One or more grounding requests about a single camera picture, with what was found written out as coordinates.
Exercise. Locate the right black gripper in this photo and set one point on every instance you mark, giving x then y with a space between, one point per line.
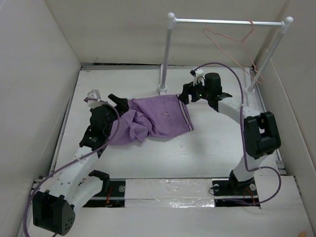
188 89

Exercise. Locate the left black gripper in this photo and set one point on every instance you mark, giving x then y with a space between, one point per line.
121 104

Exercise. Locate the purple trousers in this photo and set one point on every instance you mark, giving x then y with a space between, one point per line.
162 117

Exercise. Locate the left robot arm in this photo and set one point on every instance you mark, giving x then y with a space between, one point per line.
55 209

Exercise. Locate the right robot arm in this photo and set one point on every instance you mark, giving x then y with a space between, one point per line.
259 132

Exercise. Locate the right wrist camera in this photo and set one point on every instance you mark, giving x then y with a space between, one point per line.
198 75

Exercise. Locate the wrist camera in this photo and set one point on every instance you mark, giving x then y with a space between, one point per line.
198 75
94 95

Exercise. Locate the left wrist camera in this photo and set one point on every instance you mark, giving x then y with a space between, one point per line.
94 95

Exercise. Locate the pink wire hanger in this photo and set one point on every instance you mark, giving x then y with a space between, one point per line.
242 43

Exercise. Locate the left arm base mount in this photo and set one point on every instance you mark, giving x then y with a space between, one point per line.
112 194

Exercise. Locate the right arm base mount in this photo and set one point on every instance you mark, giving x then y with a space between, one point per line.
232 193

